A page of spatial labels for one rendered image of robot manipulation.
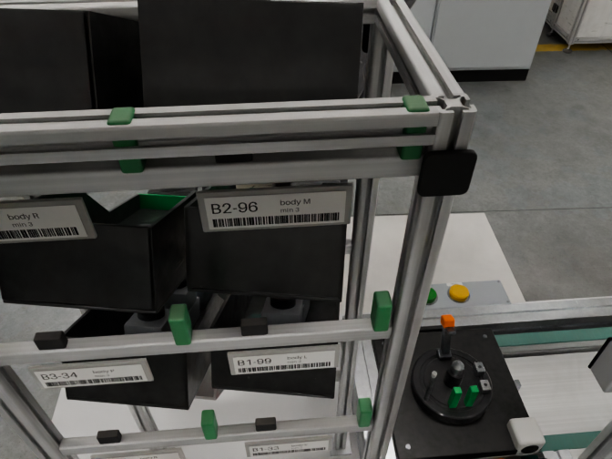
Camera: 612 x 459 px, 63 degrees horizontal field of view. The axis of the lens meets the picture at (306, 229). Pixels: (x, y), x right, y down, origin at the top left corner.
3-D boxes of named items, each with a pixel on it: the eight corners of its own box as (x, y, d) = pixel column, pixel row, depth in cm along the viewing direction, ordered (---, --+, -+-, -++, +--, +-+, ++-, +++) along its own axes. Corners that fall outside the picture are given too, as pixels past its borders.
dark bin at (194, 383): (162, 287, 79) (159, 242, 76) (244, 292, 78) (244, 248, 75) (66, 399, 52) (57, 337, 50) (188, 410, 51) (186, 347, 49)
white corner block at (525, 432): (502, 429, 86) (509, 417, 83) (528, 426, 86) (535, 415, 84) (513, 456, 83) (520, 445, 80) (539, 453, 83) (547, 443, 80)
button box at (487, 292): (402, 302, 113) (406, 284, 108) (493, 296, 114) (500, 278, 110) (410, 328, 107) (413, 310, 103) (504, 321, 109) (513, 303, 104)
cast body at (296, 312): (267, 333, 63) (268, 283, 61) (301, 336, 63) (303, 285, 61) (256, 372, 55) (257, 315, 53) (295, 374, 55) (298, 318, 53)
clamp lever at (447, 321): (437, 349, 92) (440, 314, 89) (448, 349, 92) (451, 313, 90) (443, 362, 89) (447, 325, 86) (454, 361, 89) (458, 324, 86)
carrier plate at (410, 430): (371, 341, 99) (372, 335, 98) (488, 332, 101) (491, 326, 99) (397, 465, 82) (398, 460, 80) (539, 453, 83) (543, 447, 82)
